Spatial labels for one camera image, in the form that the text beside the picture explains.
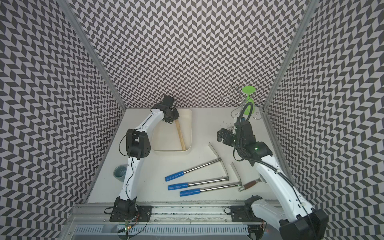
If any cream plastic storage box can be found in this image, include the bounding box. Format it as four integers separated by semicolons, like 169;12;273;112
151;109;193;154

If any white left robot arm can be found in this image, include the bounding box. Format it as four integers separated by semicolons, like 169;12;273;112
113;95;179;220

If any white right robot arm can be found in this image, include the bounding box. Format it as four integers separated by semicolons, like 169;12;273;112
217;117;329;240

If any chrome stand with green cups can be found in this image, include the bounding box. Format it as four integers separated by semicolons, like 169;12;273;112
219;86;266;121

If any grey tape roll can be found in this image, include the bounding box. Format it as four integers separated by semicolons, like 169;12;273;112
113;165;127;182

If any grey metal corner profile left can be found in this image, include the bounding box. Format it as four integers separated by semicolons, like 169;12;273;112
57;1;127;204

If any grey metal corner profile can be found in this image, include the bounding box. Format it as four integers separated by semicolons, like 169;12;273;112
57;1;127;204
260;0;320;182

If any grey metal corner profile right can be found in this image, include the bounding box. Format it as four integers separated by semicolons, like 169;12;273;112
260;0;320;182

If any brown handle scraper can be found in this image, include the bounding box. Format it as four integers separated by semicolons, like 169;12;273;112
238;179;262;192

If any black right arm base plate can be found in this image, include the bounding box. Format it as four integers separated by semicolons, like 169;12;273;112
230;205;263;223

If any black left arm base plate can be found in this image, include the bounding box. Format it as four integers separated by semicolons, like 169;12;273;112
109;206;153;223

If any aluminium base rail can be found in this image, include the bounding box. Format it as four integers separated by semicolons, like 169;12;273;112
59;203;319;240

